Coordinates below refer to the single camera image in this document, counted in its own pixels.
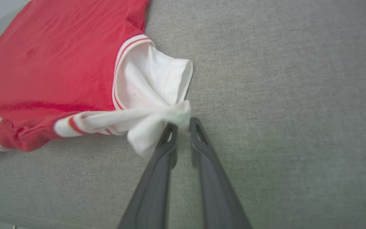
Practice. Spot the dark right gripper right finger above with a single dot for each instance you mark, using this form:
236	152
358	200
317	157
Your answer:
218	190

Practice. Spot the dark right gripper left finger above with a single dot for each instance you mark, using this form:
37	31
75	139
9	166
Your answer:
152	190

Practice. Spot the red and white shirt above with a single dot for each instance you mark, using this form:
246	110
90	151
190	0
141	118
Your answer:
59	63

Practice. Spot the grey fabric sofa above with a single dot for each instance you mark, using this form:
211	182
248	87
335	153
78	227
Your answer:
281	111

